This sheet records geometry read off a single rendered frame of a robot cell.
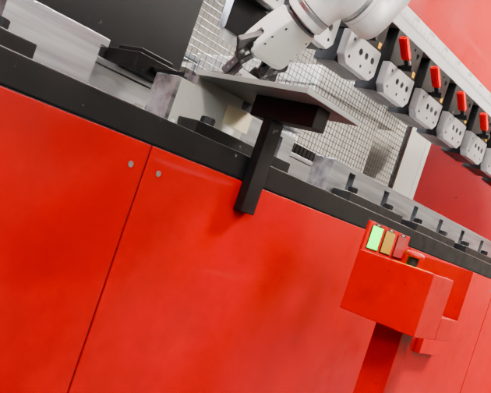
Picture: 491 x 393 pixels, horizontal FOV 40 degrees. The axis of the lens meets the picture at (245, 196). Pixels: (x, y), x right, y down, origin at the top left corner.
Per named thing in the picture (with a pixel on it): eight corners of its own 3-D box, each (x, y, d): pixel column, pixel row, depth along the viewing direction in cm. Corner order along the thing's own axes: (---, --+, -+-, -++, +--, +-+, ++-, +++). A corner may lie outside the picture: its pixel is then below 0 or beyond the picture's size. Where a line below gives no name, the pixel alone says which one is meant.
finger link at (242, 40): (279, 30, 124) (265, 52, 128) (244, 23, 120) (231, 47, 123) (281, 33, 123) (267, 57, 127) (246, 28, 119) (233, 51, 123)
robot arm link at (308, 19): (318, 4, 128) (306, 15, 129) (292, -17, 121) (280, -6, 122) (337, 34, 123) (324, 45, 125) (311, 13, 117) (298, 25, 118)
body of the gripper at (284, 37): (312, 14, 129) (269, 53, 133) (282, -10, 121) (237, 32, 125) (328, 41, 125) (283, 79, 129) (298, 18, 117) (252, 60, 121)
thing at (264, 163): (279, 224, 115) (319, 105, 116) (218, 203, 125) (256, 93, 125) (291, 228, 118) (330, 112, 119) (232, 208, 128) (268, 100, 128)
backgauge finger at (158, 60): (182, 76, 131) (191, 52, 131) (102, 62, 147) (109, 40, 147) (221, 97, 140) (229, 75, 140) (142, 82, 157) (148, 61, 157)
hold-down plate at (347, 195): (347, 203, 163) (351, 191, 163) (329, 198, 167) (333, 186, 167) (400, 226, 186) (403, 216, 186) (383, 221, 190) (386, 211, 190)
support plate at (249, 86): (306, 93, 109) (309, 87, 109) (195, 74, 126) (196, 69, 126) (358, 126, 123) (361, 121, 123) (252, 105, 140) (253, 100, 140)
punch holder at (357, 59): (341, 60, 155) (364, -8, 155) (312, 56, 160) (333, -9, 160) (371, 83, 166) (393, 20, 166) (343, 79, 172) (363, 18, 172)
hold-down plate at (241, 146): (192, 136, 120) (198, 119, 120) (172, 130, 123) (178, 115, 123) (286, 176, 143) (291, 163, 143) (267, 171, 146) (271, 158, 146)
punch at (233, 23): (221, 37, 130) (237, -10, 130) (213, 36, 131) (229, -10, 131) (252, 56, 137) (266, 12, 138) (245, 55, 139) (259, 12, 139)
